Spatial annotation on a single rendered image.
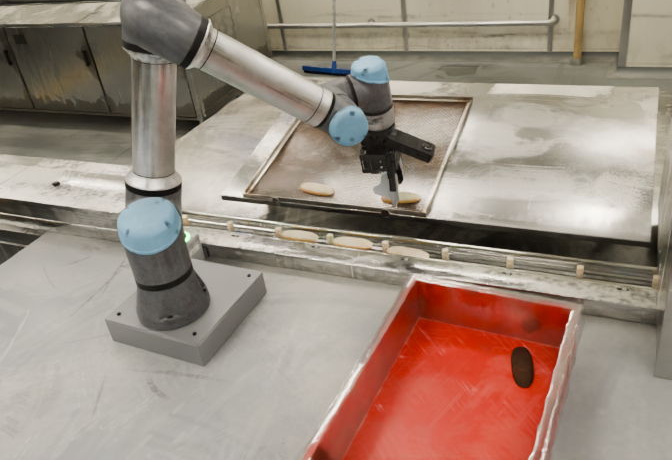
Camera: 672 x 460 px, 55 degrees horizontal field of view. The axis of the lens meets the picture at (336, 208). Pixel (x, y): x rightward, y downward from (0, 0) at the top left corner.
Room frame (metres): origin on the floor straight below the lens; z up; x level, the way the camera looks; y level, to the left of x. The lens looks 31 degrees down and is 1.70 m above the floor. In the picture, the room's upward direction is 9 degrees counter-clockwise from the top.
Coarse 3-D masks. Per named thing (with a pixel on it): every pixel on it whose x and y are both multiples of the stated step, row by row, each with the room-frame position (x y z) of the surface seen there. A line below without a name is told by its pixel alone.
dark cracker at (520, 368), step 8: (512, 352) 0.86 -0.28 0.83; (520, 352) 0.86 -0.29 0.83; (528, 352) 0.85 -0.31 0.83; (512, 360) 0.84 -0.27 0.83; (520, 360) 0.84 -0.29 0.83; (528, 360) 0.83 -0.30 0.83; (512, 368) 0.82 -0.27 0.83; (520, 368) 0.82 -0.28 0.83; (528, 368) 0.81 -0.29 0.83; (520, 376) 0.80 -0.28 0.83; (528, 376) 0.80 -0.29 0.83; (520, 384) 0.79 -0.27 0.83; (528, 384) 0.78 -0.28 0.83
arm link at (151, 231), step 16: (128, 208) 1.11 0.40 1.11; (144, 208) 1.11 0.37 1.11; (160, 208) 1.10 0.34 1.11; (176, 208) 1.17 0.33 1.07; (128, 224) 1.06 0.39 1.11; (144, 224) 1.06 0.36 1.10; (160, 224) 1.05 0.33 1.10; (176, 224) 1.07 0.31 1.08; (128, 240) 1.04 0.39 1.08; (144, 240) 1.03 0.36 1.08; (160, 240) 1.04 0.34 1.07; (176, 240) 1.06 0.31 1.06; (128, 256) 1.05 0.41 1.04; (144, 256) 1.03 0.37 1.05; (160, 256) 1.03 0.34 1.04; (176, 256) 1.05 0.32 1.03; (144, 272) 1.03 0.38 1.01; (160, 272) 1.03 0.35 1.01; (176, 272) 1.04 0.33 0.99
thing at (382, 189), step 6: (384, 174) 1.32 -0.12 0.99; (396, 174) 1.32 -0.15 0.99; (384, 180) 1.32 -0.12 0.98; (396, 180) 1.31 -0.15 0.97; (378, 186) 1.32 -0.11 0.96; (384, 186) 1.32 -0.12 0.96; (396, 186) 1.30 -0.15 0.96; (378, 192) 1.32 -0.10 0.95; (384, 192) 1.31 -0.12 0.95; (390, 192) 1.30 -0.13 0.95; (396, 192) 1.30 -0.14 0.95; (396, 198) 1.30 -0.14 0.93; (396, 204) 1.31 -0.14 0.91
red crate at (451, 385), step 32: (416, 352) 0.90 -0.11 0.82; (448, 352) 0.89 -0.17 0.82; (480, 352) 0.88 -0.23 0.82; (544, 352) 0.86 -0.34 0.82; (384, 384) 0.84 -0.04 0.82; (416, 384) 0.83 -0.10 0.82; (448, 384) 0.81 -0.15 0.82; (480, 384) 0.80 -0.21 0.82; (512, 384) 0.79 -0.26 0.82; (544, 384) 0.78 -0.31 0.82; (384, 416) 0.76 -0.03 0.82; (416, 416) 0.75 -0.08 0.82; (448, 416) 0.74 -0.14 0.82; (480, 416) 0.73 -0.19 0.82; (512, 416) 0.72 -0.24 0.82; (352, 448) 0.71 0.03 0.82; (384, 448) 0.70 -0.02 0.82; (416, 448) 0.69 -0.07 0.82; (448, 448) 0.68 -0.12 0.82; (480, 448) 0.67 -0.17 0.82; (512, 448) 0.66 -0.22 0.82
